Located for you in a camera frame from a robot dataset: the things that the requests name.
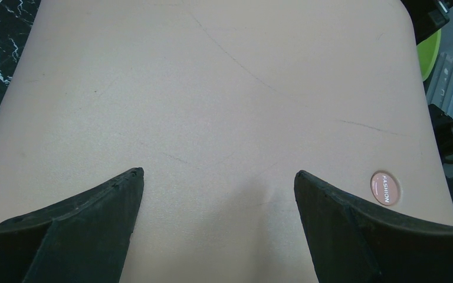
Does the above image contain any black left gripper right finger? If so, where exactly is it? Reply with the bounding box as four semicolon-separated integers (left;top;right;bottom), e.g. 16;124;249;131
294;170;453;282

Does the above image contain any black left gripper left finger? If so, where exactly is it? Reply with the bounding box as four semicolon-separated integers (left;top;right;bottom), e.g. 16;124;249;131
0;167;144;282

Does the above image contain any pink hard-shell suitcase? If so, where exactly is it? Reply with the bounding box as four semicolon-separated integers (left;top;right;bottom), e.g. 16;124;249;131
0;1;453;282

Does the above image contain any green plastic tray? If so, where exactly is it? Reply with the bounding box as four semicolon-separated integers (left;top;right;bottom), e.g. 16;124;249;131
417;29;442;81

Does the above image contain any aluminium frame rail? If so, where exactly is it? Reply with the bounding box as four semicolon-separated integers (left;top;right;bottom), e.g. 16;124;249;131
425;52;453;118

